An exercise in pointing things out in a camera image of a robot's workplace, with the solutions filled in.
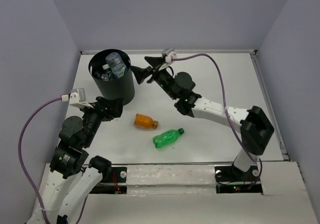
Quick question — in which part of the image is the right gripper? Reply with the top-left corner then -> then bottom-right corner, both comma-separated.
129,55 -> 177,100

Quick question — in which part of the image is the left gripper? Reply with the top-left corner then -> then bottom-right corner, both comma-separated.
80,95 -> 126,146

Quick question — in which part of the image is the orange juice bottle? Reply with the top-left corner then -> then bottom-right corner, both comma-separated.
134,113 -> 159,129

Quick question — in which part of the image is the clear bottle white-green label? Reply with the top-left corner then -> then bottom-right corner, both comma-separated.
105,52 -> 127,79

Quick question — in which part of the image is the green plastic bottle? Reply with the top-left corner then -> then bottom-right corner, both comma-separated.
152,128 -> 185,149

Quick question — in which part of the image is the clear unlabelled plastic bottle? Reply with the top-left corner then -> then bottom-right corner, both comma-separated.
101,64 -> 113,80

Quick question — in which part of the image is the clear bottle black label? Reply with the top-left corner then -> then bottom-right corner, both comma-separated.
93,71 -> 110,81

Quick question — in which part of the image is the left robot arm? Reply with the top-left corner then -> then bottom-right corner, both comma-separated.
28,92 -> 123,224

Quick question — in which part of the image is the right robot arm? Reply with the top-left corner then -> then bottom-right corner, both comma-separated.
131,56 -> 275,180

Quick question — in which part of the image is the black cylindrical bin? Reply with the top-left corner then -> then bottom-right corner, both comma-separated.
88,49 -> 135,105

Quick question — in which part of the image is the white foam strip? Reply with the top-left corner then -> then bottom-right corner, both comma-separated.
125,164 -> 216,196

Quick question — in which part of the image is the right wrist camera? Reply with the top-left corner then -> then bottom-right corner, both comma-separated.
158,48 -> 177,71

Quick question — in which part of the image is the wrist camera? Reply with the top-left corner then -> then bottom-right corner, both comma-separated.
69,88 -> 93,109
158,48 -> 177,71

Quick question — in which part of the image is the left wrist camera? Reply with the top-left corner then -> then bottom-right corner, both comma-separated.
69,88 -> 93,109

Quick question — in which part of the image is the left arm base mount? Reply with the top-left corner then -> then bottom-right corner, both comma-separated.
90,166 -> 128,195

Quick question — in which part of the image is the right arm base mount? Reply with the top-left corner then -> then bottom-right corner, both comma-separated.
214,165 -> 263,194

